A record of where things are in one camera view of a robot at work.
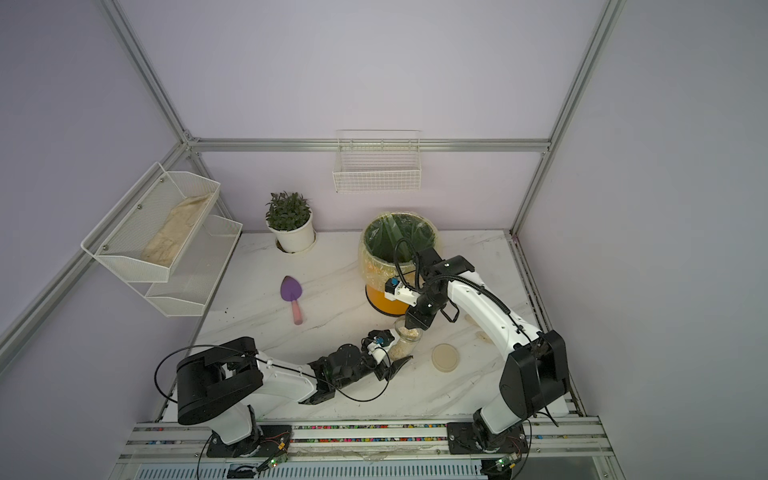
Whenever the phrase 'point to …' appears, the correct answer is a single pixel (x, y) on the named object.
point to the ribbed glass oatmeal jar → (405, 342)
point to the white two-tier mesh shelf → (162, 239)
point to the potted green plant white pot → (289, 216)
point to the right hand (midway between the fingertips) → (414, 325)
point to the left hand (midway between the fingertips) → (400, 344)
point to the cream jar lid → (445, 357)
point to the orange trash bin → (383, 303)
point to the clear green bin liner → (390, 246)
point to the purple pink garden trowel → (291, 290)
